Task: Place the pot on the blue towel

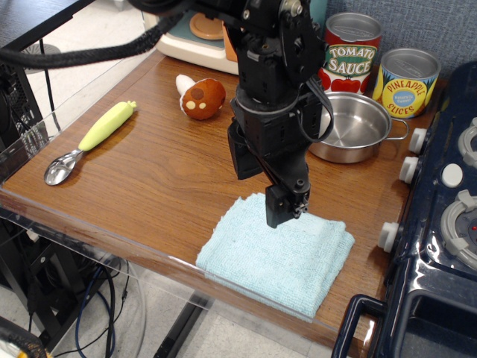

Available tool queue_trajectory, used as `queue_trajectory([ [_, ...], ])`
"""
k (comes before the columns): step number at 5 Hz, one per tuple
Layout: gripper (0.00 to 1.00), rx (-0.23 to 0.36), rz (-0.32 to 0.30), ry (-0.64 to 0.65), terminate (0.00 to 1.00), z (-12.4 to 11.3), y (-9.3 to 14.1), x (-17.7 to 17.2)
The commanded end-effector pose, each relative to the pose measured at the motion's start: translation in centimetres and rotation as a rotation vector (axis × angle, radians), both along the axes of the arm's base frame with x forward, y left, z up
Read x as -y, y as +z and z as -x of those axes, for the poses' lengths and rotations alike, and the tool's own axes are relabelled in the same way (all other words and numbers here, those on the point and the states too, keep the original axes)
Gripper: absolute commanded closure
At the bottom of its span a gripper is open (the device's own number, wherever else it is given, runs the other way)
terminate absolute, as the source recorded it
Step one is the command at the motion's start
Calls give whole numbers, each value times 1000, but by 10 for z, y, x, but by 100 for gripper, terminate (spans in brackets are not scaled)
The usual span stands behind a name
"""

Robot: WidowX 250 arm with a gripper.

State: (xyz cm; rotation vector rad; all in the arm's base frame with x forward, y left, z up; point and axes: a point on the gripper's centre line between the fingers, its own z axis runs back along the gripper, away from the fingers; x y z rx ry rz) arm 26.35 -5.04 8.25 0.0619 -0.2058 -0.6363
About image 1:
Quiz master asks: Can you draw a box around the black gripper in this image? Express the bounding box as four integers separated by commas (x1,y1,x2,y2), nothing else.
228,87,323,228

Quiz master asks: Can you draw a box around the small stainless steel pot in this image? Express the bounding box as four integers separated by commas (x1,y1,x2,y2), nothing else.
309,92,410,164

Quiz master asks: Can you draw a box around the light blue folded towel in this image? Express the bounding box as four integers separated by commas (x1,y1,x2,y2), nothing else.
196,193,355,322

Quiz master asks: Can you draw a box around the white stove knob lower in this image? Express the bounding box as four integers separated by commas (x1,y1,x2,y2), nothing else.
378,222,399,253

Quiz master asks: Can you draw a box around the white stove knob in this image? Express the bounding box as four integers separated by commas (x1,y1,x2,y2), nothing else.
408,128,427,154
399,157,419,184
378,222,399,253

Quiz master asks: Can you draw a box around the white stove knob middle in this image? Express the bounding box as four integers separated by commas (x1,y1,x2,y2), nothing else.
399,157,419,184

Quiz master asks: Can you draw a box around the brown plush mushroom toy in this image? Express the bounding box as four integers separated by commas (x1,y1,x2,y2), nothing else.
175,75,227,120

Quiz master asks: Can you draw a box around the white stove knob upper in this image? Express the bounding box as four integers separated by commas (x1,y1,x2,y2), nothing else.
408,128,427,154

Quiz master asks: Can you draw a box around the pineapple slices can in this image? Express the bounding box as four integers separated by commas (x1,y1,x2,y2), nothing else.
372,48,440,119

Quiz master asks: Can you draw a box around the tomato sauce can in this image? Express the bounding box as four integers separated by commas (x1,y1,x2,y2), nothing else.
318,12,382,94

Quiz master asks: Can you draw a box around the dark blue toy stove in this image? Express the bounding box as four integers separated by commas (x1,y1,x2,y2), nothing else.
332,62,476,357

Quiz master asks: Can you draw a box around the teal and cream toy register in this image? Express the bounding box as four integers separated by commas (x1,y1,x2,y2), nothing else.
156,11,238,75

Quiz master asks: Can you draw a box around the black floor cable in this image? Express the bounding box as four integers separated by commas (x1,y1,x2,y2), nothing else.
51,260,131,358

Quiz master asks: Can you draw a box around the blue floor cable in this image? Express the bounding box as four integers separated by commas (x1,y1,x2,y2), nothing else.
74,264,116,358

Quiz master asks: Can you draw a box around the spoon with green handle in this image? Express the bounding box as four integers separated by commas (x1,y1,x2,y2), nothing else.
44,101,137,186

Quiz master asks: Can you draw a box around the black table frame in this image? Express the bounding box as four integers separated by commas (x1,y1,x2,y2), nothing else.
0,0,209,358

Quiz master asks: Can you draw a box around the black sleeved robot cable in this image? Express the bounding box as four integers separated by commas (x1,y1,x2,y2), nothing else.
0,13,183,70

